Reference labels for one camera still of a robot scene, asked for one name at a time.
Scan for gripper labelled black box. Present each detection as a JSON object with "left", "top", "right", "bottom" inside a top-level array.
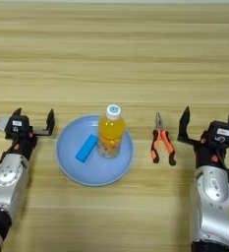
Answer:
[
  {"left": 4, "top": 114, "right": 30, "bottom": 136},
  {"left": 206, "top": 120, "right": 229, "bottom": 146}
]

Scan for orange juice bottle white cap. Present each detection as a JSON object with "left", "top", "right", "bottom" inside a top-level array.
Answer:
[{"left": 96, "top": 103, "right": 127, "bottom": 159}]

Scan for light blue round plate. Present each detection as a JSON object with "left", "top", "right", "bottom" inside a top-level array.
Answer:
[{"left": 55, "top": 114, "right": 136, "bottom": 187}]

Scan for left gripper labelled black box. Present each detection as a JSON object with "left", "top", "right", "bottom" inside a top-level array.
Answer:
[{"left": 4, "top": 114, "right": 30, "bottom": 136}]

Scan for orange and black pliers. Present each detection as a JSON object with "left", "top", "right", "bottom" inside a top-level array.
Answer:
[{"left": 150, "top": 111, "right": 178, "bottom": 166}]

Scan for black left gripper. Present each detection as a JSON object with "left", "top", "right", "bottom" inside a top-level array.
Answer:
[{"left": 5, "top": 107, "right": 56, "bottom": 161}]

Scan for blue rectangular block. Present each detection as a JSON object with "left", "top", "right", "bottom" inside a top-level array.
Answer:
[{"left": 75, "top": 134, "right": 98, "bottom": 163}]

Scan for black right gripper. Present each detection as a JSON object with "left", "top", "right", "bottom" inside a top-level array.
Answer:
[{"left": 177, "top": 105, "right": 229, "bottom": 170}]

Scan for small silver square piece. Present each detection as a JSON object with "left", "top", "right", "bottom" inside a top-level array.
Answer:
[{"left": 0, "top": 115, "right": 10, "bottom": 131}]

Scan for right gripper labelled black box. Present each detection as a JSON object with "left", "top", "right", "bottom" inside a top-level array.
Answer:
[{"left": 206, "top": 120, "right": 229, "bottom": 146}]

